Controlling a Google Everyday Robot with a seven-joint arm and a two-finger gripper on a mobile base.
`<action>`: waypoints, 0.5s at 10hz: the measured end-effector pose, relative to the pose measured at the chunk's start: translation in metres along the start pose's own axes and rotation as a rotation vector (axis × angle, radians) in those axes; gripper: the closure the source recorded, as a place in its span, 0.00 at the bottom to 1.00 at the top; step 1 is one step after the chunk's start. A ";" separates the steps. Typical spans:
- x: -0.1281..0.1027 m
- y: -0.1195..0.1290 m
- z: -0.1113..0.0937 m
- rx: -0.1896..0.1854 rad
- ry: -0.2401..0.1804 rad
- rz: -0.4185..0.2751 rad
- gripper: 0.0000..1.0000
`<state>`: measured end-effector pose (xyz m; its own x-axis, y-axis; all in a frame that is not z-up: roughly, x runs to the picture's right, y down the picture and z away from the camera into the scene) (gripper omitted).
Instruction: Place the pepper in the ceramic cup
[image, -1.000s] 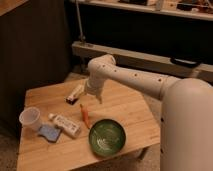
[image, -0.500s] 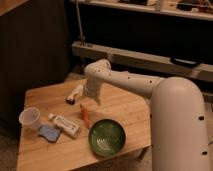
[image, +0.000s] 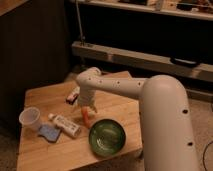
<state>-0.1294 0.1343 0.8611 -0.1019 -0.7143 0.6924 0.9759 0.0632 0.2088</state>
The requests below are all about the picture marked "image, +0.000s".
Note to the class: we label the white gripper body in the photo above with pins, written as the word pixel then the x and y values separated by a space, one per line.
pixel 84 100

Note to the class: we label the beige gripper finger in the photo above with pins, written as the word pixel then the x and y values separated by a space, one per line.
pixel 93 107
pixel 84 111

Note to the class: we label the orange pepper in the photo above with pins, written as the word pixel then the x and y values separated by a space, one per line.
pixel 86 121

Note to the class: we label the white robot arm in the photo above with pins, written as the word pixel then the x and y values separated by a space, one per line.
pixel 167 133

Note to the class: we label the green ceramic bowl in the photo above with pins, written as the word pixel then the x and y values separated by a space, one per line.
pixel 106 137

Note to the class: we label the white ceramic cup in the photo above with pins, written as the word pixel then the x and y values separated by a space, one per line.
pixel 30 118

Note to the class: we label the dark candy bar wrapper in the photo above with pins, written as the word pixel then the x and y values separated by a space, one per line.
pixel 71 98

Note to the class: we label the white tube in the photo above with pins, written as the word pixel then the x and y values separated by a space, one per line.
pixel 69 127

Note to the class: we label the wooden table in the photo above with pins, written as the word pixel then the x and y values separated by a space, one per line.
pixel 67 154

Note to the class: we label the blue sponge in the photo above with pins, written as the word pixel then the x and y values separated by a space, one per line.
pixel 50 133

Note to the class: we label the upper shelf with items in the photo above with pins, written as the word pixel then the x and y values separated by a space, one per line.
pixel 159 7

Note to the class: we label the grey metal rail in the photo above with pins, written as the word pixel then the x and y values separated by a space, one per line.
pixel 156 63

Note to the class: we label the black handle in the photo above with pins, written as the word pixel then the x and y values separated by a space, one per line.
pixel 184 63

